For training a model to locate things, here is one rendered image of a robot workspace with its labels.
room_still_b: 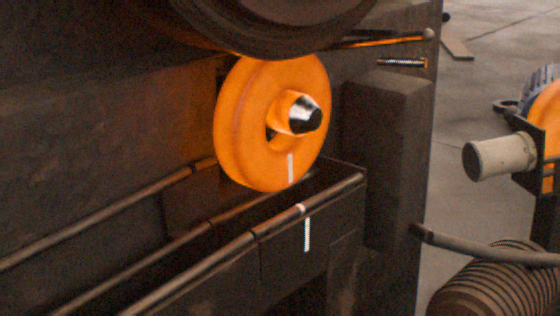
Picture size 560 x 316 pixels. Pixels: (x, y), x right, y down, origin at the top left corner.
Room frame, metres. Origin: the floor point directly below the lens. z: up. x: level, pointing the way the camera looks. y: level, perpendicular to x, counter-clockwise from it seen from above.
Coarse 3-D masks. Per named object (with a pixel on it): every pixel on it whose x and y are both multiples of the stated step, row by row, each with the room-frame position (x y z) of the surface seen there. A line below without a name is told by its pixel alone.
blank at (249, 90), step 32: (256, 64) 0.66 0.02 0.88; (288, 64) 0.69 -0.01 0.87; (320, 64) 0.73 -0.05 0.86; (224, 96) 0.65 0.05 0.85; (256, 96) 0.65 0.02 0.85; (320, 96) 0.73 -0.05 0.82; (224, 128) 0.64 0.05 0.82; (256, 128) 0.65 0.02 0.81; (320, 128) 0.73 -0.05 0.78; (224, 160) 0.65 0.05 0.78; (256, 160) 0.65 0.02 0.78; (288, 160) 0.69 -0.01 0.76
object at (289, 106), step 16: (224, 80) 0.74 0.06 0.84; (288, 96) 0.68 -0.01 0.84; (304, 96) 0.67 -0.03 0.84; (272, 112) 0.67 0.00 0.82; (288, 112) 0.66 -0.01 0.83; (304, 112) 0.66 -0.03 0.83; (320, 112) 0.67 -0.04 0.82; (272, 128) 0.68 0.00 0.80; (288, 128) 0.66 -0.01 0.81; (304, 128) 0.66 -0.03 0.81
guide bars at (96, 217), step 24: (192, 168) 0.68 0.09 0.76; (144, 192) 0.62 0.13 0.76; (168, 192) 0.64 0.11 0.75; (96, 216) 0.57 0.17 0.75; (168, 216) 0.64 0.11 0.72; (216, 216) 0.67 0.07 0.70; (48, 240) 0.54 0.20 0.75; (192, 240) 0.63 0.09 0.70; (0, 264) 0.50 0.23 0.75; (144, 264) 0.59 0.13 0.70; (192, 264) 0.64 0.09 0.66; (96, 288) 0.55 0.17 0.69; (0, 312) 0.50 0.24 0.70; (72, 312) 0.52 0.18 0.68
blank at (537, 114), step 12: (552, 84) 0.96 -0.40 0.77; (540, 96) 0.95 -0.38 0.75; (552, 96) 0.94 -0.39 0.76; (540, 108) 0.94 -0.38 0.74; (552, 108) 0.93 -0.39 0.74; (528, 120) 0.95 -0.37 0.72; (540, 120) 0.93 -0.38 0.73; (552, 120) 0.93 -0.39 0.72; (552, 132) 0.93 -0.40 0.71; (552, 144) 0.93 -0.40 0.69
